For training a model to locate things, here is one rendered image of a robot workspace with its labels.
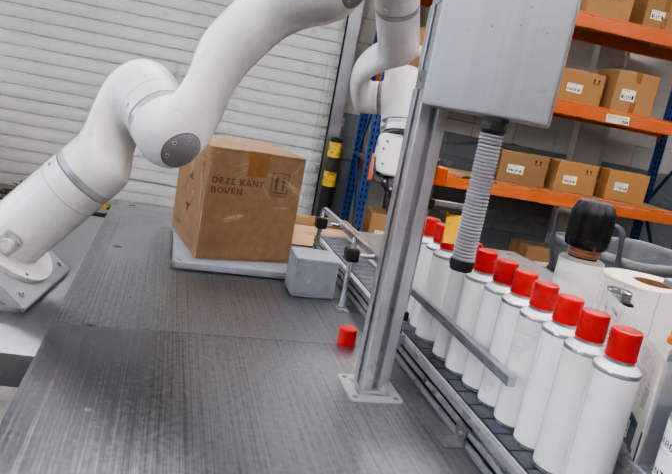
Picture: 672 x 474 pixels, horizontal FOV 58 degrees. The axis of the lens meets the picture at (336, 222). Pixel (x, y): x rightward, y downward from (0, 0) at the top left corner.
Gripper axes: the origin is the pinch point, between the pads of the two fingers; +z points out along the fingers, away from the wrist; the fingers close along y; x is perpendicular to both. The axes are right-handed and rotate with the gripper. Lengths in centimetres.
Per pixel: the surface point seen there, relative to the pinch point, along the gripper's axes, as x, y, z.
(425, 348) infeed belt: -28.6, -2.9, 31.0
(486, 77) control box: -60, -12, -6
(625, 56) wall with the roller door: 299, 329, -223
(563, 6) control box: -67, -6, -14
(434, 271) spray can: -29.6, -2.7, 17.5
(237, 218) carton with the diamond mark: 17.7, -32.4, 6.1
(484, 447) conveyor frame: -53, -5, 42
